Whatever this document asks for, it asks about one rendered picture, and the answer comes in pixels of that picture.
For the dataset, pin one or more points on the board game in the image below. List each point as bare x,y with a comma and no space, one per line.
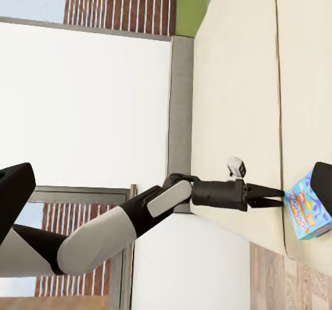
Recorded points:
308,215

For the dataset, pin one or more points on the door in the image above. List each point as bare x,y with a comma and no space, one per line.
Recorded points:
156,20

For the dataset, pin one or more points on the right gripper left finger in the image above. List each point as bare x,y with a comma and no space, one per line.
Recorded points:
17,183

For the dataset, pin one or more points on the bed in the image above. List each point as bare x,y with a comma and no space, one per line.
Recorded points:
255,83

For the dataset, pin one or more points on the fixed window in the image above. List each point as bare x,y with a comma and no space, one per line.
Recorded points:
62,210

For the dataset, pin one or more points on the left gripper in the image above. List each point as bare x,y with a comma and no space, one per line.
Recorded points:
238,194

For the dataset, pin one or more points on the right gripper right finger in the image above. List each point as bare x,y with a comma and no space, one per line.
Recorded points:
321,183

